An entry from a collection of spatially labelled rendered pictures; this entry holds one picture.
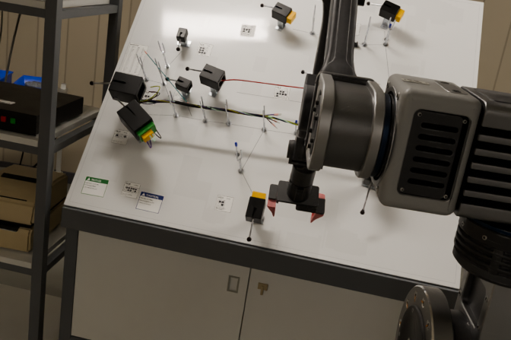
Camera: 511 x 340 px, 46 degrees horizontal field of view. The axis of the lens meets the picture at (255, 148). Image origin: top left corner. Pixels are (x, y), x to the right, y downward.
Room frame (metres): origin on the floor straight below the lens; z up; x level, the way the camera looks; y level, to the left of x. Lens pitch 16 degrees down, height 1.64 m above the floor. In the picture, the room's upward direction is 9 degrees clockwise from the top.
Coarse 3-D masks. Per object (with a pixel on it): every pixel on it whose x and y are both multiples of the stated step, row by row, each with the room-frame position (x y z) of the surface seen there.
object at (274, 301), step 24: (264, 288) 1.64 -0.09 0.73; (288, 288) 1.63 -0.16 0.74; (312, 288) 1.63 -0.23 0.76; (336, 288) 1.62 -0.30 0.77; (264, 312) 1.64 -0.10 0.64; (288, 312) 1.63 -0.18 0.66; (312, 312) 1.62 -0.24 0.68; (336, 312) 1.62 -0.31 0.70; (360, 312) 1.61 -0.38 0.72; (384, 312) 1.60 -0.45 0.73; (240, 336) 1.65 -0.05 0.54; (264, 336) 1.64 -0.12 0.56; (288, 336) 1.63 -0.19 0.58; (312, 336) 1.62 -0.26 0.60; (336, 336) 1.61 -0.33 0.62; (360, 336) 1.61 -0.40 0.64; (384, 336) 1.60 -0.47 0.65
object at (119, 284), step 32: (96, 256) 1.71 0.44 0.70; (128, 256) 1.70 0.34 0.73; (160, 256) 1.68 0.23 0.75; (192, 256) 1.67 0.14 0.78; (96, 288) 1.71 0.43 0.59; (128, 288) 1.70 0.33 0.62; (160, 288) 1.68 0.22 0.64; (192, 288) 1.67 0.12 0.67; (224, 288) 1.66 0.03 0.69; (96, 320) 1.71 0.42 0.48; (128, 320) 1.69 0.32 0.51; (160, 320) 1.68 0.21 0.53; (192, 320) 1.67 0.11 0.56; (224, 320) 1.66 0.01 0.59
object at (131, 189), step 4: (128, 184) 1.74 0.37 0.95; (132, 184) 1.74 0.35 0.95; (136, 184) 1.74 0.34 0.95; (140, 184) 1.74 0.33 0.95; (124, 188) 1.73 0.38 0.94; (128, 188) 1.73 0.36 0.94; (132, 188) 1.73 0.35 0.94; (136, 188) 1.73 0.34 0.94; (124, 192) 1.72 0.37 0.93; (128, 192) 1.72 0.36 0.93; (132, 192) 1.72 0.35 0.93; (136, 192) 1.72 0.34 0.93; (128, 196) 1.71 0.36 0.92; (132, 196) 1.71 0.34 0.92; (136, 196) 1.71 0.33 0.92
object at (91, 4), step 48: (0, 0) 1.70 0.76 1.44; (48, 0) 1.68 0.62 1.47; (96, 0) 2.02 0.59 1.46; (48, 48) 1.68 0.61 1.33; (48, 96) 1.68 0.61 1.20; (0, 144) 1.70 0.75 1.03; (48, 144) 1.68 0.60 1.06; (48, 192) 1.69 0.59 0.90; (48, 240) 1.71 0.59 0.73; (0, 288) 2.17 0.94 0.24; (0, 336) 1.87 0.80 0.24; (48, 336) 1.92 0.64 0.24
